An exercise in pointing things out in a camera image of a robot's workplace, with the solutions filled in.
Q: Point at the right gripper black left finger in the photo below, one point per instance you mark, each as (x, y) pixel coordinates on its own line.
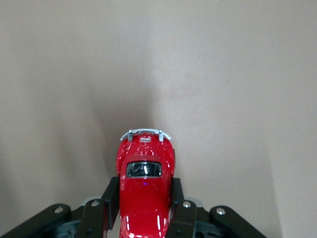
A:
(109, 198)

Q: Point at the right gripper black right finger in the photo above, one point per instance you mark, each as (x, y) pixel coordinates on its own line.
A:
(183, 218)

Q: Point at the red beetle toy car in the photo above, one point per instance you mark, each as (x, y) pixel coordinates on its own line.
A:
(144, 193)

